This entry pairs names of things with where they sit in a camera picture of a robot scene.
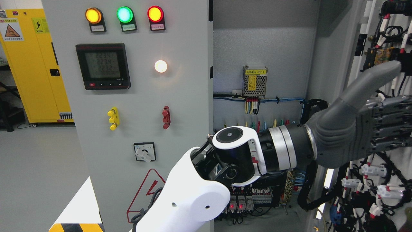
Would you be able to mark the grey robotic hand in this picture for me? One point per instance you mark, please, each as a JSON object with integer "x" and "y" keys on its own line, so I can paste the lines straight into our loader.
{"x": 356, "y": 125}

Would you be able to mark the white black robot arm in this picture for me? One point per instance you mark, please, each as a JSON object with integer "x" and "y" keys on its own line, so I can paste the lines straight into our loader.
{"x": 197, "y": 188}

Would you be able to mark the red indicator lamp left door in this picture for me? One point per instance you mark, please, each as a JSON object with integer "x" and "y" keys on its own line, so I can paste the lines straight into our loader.
{"x": 156, "y": 18}

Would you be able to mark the green indicator lamp left door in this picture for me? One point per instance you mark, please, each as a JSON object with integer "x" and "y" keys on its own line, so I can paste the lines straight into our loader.
{"x": 126, "y": 19}

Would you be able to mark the yellow indicator lamp left door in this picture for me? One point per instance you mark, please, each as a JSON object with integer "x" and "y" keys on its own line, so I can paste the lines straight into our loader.
{"x": 95, "y": 19}

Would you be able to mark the perforated metal power supply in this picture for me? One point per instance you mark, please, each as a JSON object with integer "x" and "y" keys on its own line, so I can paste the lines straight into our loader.
{"x": 254, "y": 80}

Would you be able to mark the lower relay terminal row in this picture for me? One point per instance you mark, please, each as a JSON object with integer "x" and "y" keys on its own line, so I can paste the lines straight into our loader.
{"x": 247, "y": 199}

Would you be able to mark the red terminal block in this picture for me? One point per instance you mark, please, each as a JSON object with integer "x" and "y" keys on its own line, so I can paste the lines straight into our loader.
{"x": 166, "y": 117}

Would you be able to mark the white indicator lamp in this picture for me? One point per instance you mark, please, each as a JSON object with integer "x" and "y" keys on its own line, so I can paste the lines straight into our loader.
{"x": 161, "y": 66}

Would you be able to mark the red electric hazard sign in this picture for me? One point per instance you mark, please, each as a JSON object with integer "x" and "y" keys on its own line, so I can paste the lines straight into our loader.
{"x": 151, "y": 182}

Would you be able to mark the yellow terminal block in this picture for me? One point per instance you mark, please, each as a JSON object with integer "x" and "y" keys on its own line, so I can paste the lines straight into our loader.
{"x": 113, "y": 114}

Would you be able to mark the black digital power meter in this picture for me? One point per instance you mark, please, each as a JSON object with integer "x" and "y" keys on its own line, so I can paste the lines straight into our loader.
{"x": 103, "y": 66}

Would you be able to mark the yellow safety cabinet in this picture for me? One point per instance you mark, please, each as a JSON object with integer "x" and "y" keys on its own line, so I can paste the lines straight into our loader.
{"x": 28, "y": 46}

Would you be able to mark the white rotary selector switch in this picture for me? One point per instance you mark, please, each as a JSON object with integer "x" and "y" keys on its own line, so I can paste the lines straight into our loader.
{"x": 145, "y": 151}

